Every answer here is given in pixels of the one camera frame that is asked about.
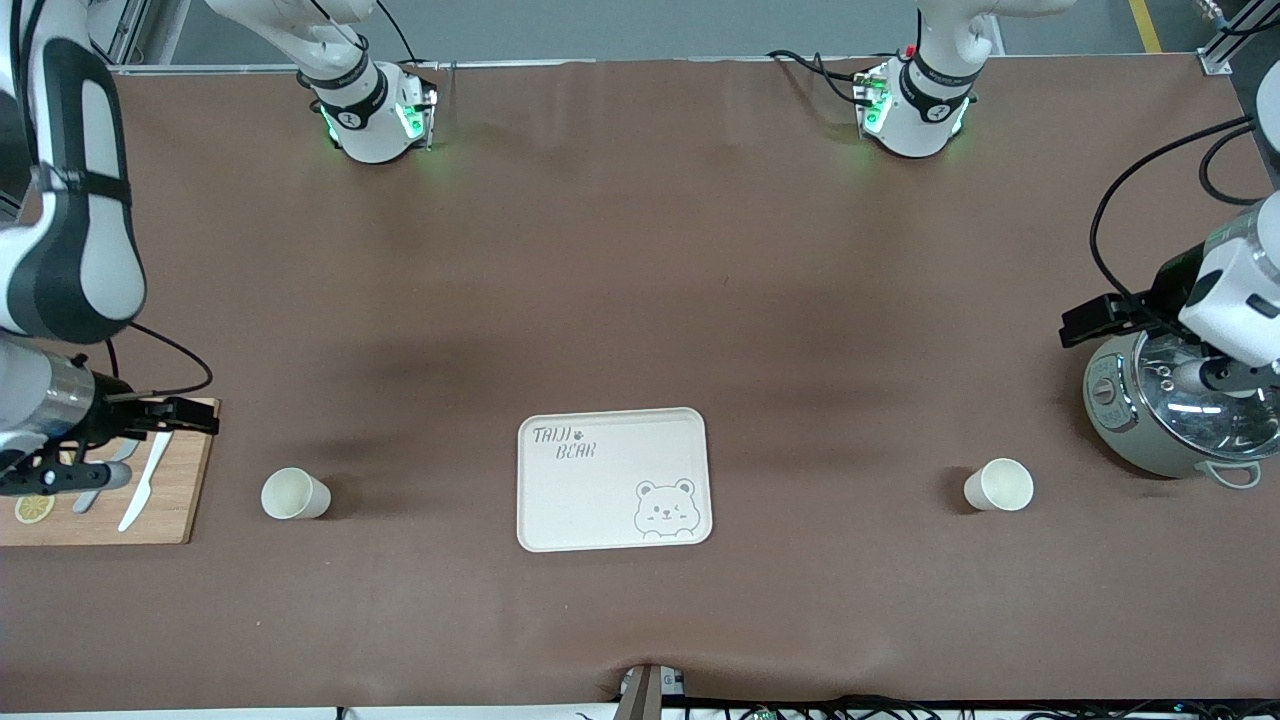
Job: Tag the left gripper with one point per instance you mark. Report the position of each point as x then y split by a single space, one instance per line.
1163 287

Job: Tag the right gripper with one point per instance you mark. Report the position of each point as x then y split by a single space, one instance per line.
106 417

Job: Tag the white paper-like cup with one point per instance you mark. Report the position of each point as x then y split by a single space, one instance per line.
1000 485
295 493

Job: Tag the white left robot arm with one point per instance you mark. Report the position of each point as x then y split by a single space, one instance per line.
930 120

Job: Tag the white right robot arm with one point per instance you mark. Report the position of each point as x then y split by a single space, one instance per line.
90 150

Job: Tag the cream bear print tray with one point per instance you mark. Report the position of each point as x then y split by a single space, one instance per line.
600 500

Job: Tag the wooden cutting board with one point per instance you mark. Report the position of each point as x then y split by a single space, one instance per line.
180 500

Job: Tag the white plastic knife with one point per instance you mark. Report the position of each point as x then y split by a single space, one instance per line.
140 495

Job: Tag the grey-green cooking pot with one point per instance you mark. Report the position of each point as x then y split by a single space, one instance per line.
1120 420

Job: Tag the grey plastic knife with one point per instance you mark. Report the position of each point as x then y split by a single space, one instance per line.
88 500

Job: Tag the glass pot lid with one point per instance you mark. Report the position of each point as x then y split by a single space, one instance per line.
1200 425

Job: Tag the yellow lemon slice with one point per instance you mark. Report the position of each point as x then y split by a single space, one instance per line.
33 508

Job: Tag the brown table mat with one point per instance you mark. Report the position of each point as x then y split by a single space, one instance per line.
640 250

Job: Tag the aluminium frame profile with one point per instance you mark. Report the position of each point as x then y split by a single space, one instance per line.
130 30
1240 25

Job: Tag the grey table edge bracket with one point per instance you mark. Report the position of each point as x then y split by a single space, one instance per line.
645 695

